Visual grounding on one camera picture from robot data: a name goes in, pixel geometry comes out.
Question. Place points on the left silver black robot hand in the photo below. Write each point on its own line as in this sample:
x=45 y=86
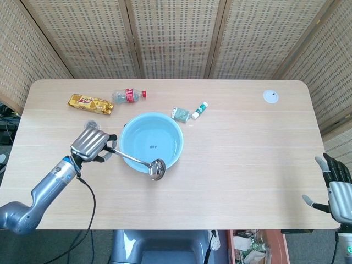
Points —
x=88 y=143

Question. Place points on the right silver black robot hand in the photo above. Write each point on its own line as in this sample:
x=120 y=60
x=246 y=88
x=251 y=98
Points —
x=341 y=198

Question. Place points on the metal ladle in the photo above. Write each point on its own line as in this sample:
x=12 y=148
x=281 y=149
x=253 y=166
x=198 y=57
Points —
x=157 y=170

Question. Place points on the grey robot base body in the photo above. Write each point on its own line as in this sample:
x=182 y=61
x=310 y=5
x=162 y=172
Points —
x=165 y=244

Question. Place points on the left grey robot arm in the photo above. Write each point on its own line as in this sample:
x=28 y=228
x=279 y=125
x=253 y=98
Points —
x=46 y=181

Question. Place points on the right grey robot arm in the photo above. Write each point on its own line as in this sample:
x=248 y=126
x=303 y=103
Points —
x=346 y=247

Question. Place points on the light blue bowl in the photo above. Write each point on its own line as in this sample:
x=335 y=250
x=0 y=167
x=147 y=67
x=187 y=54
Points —
x=154 y=132

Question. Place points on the small clear jar dark contents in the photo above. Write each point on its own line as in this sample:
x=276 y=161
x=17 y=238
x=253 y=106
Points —
x=90 y=123

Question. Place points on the gold snack packet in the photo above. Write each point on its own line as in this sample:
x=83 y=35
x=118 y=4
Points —
x=88 y=104

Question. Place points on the woven bamboo screen panel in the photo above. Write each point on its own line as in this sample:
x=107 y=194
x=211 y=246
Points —
x=176 y=35
x=330 y=68
x=82 y=35
x=341 y=140
x=269 y=35
x=22 y=55

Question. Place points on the clear plastic bottle red label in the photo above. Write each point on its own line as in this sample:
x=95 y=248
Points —
x=129 y=95

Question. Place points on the red-brown box with waste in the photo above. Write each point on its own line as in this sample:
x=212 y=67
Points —
x=277 y=244

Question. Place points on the small green sachet packet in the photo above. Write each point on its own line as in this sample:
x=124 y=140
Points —
x=181 y=114

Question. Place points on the green white small tube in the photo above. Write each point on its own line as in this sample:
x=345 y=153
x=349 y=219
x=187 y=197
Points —
x=199 y=110

